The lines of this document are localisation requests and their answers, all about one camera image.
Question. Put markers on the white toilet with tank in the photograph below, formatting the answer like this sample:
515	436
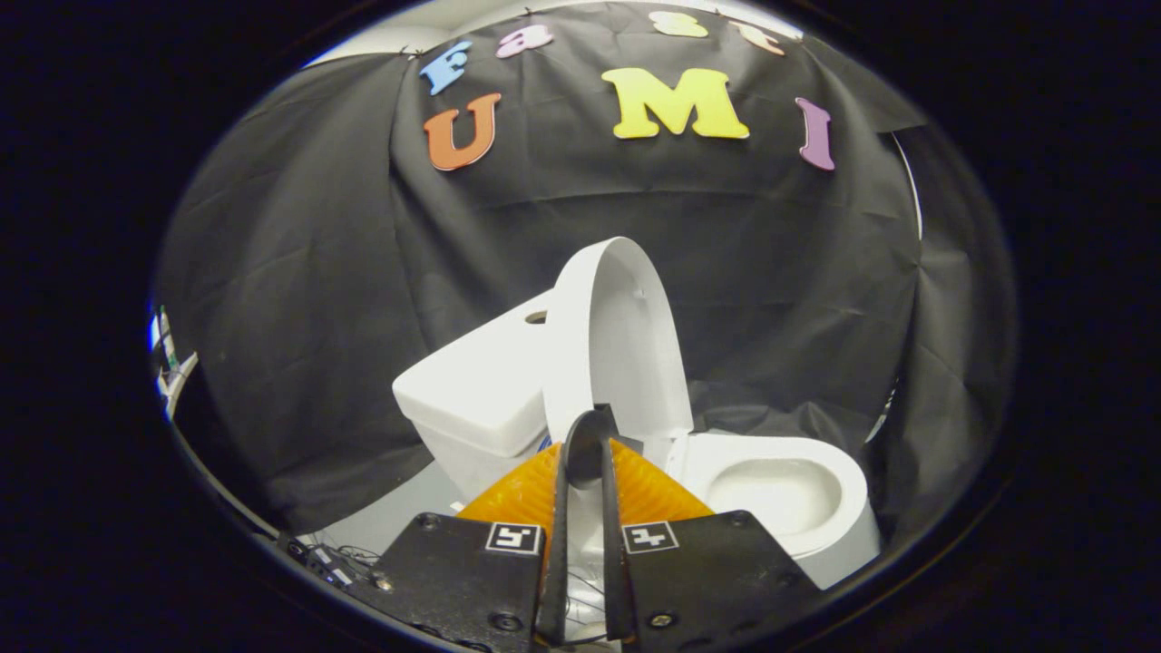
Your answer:
481	390

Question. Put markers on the white toilet seat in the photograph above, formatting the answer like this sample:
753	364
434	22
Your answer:
839	481

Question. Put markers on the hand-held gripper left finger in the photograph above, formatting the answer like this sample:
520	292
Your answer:
551	580

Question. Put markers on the white toilet lid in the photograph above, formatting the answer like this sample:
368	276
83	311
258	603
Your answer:
626	354

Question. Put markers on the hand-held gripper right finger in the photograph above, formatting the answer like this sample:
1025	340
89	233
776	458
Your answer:
617	571

